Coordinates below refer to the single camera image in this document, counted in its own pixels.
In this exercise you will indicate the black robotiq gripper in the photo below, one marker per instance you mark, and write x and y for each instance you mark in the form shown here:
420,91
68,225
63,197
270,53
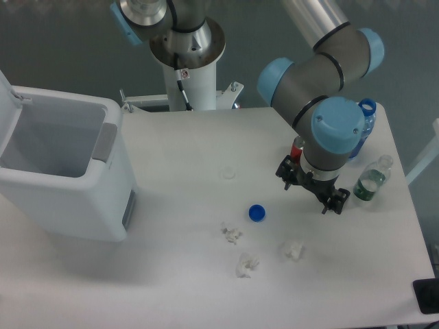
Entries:
320,183

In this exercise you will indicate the white trash can with lid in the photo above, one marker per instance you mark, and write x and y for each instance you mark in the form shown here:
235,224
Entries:
64,163

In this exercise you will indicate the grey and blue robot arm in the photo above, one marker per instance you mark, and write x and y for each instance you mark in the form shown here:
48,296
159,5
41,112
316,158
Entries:
188,44

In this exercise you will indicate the crushed red soda can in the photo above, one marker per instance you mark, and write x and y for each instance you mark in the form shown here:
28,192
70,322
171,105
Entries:
297,148

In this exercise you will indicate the blue bottle cap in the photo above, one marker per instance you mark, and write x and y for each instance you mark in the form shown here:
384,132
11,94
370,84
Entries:
256,213

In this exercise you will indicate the white translucent bottle cap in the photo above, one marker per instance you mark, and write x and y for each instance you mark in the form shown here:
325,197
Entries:
227,173

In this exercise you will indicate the clear bottle with green label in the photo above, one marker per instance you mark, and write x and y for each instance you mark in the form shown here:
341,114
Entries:
373,177

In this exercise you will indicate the crumpled white tissue right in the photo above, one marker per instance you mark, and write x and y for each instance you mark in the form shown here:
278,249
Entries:
292,250

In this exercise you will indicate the crumpled white tissue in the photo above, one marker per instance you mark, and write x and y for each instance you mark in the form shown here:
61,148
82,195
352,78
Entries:
292,250
232,235
246,263

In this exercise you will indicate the crumpled white tissue left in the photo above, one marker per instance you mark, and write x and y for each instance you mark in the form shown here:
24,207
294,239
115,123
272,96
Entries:
232,235

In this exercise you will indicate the crumpled white tissue bottom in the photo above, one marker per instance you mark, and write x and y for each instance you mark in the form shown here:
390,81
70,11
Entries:
246,263

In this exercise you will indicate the blue plastic drink bottle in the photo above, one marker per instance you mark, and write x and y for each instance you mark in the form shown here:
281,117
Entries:
369,108

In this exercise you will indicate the black device at table edge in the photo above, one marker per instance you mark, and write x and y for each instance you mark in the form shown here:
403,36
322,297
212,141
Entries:
426,292

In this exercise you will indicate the white frame at right edge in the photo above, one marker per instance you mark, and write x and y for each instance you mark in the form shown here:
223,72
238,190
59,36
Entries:
425,157

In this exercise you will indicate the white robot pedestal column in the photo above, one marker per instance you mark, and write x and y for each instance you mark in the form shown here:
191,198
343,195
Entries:
199,86

